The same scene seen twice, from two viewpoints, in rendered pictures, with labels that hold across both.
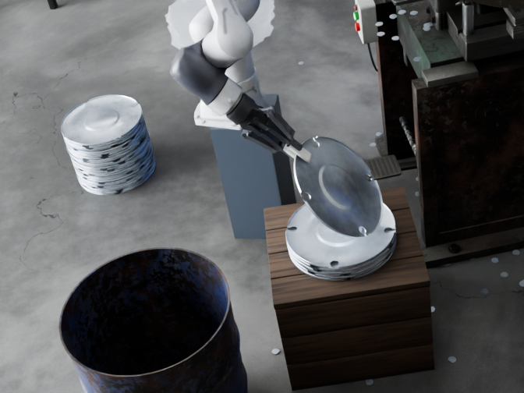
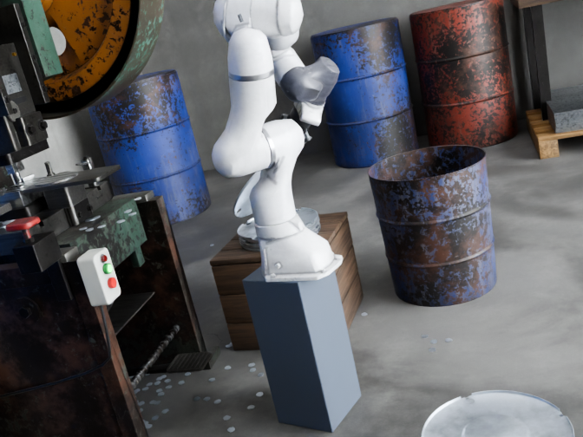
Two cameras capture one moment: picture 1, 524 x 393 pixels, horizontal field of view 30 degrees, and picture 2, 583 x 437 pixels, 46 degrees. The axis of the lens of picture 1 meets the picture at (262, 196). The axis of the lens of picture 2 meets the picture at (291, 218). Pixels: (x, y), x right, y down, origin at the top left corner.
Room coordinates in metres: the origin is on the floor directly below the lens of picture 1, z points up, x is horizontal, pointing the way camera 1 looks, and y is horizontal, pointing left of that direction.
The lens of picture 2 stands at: (4.06, 0.57, 1.11)
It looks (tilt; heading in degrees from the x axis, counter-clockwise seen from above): 17 degrees down; 198
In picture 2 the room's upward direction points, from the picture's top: 13 degrees counter-clockwise
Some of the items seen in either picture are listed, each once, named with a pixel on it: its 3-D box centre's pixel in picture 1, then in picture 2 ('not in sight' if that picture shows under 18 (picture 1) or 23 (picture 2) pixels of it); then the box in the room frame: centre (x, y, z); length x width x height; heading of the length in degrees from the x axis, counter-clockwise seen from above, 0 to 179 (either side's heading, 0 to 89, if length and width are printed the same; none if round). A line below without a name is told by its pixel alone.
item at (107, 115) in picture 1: (101, 119); (495, 433); (2.89, 0.50, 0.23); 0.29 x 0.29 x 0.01
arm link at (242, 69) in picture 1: (221, 43); (277, 169); (2.42, 0.03, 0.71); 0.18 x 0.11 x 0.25; 138
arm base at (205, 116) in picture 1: (227, 92); (294, 243); (2.46, 0.04, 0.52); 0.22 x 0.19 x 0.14; 72
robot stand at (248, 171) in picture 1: (256, 168); (304, 340); (2.45, 0.00, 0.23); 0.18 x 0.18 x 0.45; 72
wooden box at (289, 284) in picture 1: (348, 287); (291, 279); (1.90, -0.19, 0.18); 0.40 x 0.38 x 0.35; 86
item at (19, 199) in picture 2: not in sight; (23, 192); (2.41, -0.75, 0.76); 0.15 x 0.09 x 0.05; 1
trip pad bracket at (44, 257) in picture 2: not in sight; (44, 271); (2.72, -0.52, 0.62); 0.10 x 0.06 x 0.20; 1
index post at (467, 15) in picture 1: (468, 17); (89, 171); (2.24, -0.63, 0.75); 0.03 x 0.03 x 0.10; 1
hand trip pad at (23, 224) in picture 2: not in sight; (26, 235); (2.74, -0.52, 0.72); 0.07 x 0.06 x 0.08; 91
